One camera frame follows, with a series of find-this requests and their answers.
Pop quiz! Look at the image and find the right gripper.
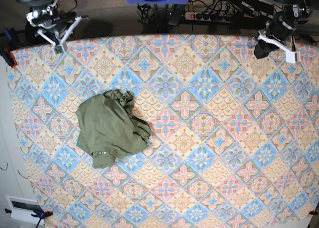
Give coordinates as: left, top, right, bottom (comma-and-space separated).
36, 12, 89, 47

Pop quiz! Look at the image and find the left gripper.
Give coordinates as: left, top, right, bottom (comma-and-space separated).
254, 20, 296, 59

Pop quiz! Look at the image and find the olive green t-shirt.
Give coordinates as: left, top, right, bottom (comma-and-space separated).
76, 90, 152, 169

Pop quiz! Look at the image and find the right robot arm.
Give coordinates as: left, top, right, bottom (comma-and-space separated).
16, 0, 88, 53

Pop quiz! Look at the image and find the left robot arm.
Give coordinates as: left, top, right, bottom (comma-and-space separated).
254, 0, 319, 63

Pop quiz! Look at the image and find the black round stool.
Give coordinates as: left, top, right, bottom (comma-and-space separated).
24, 23, 50, 45

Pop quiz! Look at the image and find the blue red clamp upper left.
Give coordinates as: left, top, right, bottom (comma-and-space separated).
0, 28, 18, 68

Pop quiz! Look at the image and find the blue red clamp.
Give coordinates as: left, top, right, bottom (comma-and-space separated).
4, 209, 53, 228
0, 28, 18, 68

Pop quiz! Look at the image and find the white power strip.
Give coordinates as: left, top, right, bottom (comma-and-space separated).
184, 12, 231, 22

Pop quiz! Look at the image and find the patterned tablecloth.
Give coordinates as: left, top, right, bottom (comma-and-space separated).
6, 35, 319, 228

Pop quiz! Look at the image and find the red clamp lower right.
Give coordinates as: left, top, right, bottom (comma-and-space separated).
309, 211, 318, 216

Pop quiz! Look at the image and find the white floor outlet box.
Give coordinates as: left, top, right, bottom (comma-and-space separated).
4, 195, 43, 225

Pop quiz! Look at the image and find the blue red clamp lower left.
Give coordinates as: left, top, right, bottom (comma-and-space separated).
4, 209, 53, 228

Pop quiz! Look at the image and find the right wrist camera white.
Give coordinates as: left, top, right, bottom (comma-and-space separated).
53, 43, 67, 54

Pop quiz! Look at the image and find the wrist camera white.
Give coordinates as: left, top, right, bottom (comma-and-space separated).
53, 43, 67, 54
285, 51, 301, 63

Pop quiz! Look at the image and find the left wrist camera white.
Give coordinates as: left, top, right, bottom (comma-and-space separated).
285, 51, 301, 63

